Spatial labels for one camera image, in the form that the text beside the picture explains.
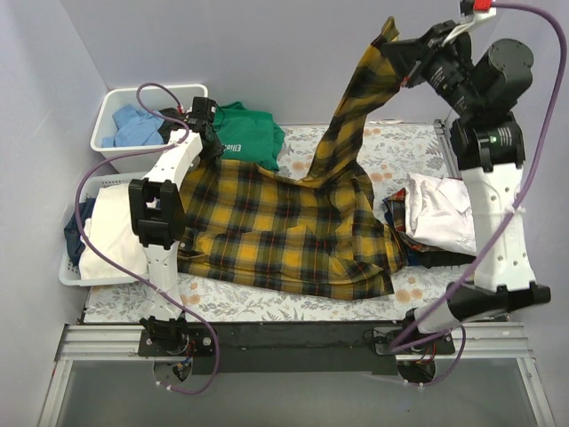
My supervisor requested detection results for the yellow plaid long sleeve shirt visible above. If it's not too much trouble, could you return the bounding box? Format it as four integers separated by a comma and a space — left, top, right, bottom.
177, 19, 405, 301

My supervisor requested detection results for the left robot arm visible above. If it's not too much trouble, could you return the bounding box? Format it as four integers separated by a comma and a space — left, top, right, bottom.
128, 97, 223, 321

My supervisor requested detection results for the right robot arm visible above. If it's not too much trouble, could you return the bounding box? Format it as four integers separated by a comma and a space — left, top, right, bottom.
380, 1, 551, 354

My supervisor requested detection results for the black garment in bin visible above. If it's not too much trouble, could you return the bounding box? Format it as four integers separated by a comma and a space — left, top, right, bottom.
158, 108, 193, 144

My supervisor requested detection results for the green printed shirt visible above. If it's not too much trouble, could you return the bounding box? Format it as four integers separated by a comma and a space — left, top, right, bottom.
214, 101, 285, 172

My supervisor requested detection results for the white plastic bin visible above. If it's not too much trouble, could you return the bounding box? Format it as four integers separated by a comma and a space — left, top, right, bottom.
91, 84, 209, 173

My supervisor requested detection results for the light blue shirt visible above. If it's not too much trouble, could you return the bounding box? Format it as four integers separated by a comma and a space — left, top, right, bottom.
101, 105, 164, 149

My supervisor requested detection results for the floral tablecloth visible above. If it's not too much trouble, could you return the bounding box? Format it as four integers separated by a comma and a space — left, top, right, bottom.
83, 124, 464, 324

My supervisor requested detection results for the white folded garment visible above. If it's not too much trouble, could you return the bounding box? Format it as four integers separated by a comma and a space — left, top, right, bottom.
78, 183, 148, 279

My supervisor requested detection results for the white folded shirt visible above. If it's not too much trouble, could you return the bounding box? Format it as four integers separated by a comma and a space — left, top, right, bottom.
405, 173, 477, 255

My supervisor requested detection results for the navy blue garment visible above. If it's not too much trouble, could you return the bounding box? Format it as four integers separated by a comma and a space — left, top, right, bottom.
64, 197, 96, 267

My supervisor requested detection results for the white laundry basket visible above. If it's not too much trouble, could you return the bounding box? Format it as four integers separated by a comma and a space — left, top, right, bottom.
59, 172, 144, 287

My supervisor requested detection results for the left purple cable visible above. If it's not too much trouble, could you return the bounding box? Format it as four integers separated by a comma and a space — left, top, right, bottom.
74, 82, 221, 396

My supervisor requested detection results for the purple cable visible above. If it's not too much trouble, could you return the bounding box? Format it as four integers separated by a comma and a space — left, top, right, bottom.
74, 82, 221, 396
386, 2, 568, 389

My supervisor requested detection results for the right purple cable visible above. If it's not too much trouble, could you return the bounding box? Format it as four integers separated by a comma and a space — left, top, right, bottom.
386, 2, 568, 389

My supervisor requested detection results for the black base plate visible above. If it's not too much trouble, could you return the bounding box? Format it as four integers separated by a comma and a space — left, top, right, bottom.
137, 320, 457, 377

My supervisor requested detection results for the aluminium frame rail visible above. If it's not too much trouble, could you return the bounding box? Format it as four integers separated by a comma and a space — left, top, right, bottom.
40, 321, 555, 426

